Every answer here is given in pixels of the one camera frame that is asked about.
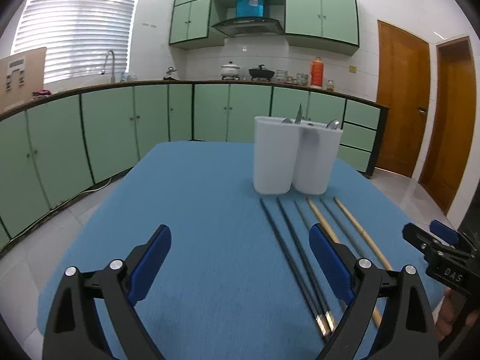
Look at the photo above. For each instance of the white window blind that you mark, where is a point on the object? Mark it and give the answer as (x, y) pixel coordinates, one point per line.
(82, 37)

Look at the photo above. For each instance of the blue table mat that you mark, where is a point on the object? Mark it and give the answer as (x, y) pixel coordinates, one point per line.
(225, 290)

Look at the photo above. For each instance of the orange thermos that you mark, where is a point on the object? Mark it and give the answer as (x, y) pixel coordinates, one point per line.
(317, 72)

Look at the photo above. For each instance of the blue box on hood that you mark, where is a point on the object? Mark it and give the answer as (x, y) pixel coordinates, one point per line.
(250, 8)

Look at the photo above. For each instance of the white pot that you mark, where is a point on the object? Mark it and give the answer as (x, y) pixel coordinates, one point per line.
(230, 71)

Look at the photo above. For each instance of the black range hood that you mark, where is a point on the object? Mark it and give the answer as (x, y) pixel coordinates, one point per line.
(249, 26)

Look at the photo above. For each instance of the cardboard box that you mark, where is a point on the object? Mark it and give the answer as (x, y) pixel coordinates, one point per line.
(21, 75)

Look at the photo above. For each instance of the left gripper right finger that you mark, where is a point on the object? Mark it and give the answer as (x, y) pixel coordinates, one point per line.
(406, 330)

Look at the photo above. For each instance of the steel knife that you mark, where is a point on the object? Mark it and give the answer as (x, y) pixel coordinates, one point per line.
(299, 115)

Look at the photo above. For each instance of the white double utensil holder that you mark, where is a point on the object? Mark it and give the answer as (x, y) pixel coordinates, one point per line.
(299, 156)

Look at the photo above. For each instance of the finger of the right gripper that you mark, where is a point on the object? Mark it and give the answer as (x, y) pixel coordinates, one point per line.
(422, 241)
(457, 240)

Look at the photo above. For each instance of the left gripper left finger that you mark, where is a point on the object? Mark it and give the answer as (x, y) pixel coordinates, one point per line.
(74, 330)

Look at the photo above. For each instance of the green upper cabinets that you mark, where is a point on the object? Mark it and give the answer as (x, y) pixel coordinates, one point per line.
(331, 25)

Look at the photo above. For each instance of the black chopstick gold tip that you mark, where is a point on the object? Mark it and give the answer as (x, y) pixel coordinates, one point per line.
(295, 271)

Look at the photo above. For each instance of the small glass jar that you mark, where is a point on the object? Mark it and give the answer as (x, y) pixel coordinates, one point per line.
(330, 85)

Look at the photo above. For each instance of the wooden door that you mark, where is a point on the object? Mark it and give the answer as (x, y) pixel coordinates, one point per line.
(404, 87)
(453, 123)

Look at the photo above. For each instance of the green lower cabinets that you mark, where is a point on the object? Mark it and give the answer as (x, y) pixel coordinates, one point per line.
(57, 148)

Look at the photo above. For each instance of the green cabinets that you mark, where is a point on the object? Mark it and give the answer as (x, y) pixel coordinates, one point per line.
(331, 25)
(57, 148)

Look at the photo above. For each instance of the black wok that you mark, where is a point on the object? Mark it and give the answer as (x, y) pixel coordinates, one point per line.
(261, 73)

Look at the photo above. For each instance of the pink cloth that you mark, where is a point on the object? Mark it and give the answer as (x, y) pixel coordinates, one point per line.
(39, 94)

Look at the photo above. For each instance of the right hand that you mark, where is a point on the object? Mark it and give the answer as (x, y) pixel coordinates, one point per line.
(446, 316)

